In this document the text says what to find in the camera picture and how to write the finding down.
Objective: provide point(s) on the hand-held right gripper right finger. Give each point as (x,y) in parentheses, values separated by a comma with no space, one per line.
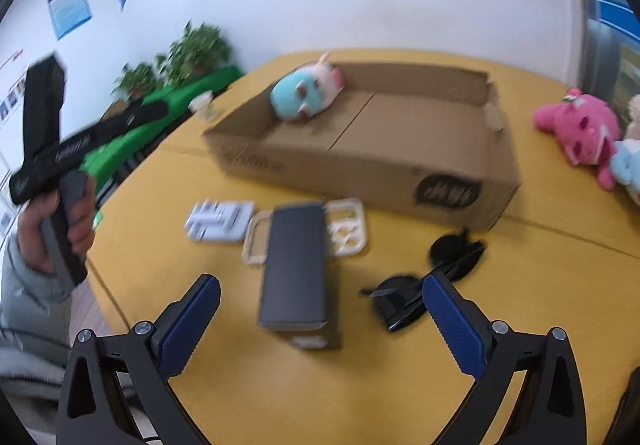
(452,325)

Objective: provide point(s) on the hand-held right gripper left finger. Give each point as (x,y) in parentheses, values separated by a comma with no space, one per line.
(192,325)

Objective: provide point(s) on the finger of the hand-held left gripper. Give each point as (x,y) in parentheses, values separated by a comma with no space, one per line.
(135,117)

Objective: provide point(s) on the white folding phone stand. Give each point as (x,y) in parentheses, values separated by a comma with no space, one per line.
(220,222)

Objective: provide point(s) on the black rectangular box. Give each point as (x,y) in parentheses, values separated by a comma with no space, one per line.
(295,265)

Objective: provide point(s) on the white plastic insert tray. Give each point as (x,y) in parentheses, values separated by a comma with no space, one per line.
(345,247)

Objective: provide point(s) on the brown cardboard box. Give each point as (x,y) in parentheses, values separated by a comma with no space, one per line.
(380,165)

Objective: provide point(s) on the person's left forearm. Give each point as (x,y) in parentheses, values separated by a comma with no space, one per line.
(27,305)

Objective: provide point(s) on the yellow wooden desktop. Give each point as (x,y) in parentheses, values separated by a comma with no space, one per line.
(150,205)

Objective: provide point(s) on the person's left hand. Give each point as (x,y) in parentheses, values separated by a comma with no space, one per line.
(32,240)

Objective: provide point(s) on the small potted green plant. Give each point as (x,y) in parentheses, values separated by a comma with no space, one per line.
(135,80)

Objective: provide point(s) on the green table cover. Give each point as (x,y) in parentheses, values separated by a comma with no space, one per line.
(190,87)

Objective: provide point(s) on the white patterned paper cup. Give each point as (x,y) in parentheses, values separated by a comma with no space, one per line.
(205,105)

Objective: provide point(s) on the large potted green plant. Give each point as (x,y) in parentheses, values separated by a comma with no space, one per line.
(197,50)

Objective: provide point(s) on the teal plush toy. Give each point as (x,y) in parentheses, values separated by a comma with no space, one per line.
(295,95)

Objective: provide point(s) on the person's grey jacket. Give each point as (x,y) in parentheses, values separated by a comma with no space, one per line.
(30,375)

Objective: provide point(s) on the pink plush toy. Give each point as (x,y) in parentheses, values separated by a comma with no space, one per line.
(580,130)

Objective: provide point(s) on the light blue plush toy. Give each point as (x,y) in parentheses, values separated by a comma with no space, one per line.
(629,165)

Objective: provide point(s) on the beige plush toy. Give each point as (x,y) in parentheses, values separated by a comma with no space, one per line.
(634,115)

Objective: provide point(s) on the glass door with blue band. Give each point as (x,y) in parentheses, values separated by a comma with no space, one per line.
(612,20)

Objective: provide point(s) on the white wall notice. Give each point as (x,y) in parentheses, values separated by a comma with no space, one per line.
(12,90)

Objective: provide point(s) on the blue wall poster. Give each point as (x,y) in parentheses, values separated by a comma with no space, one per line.
(70,7)

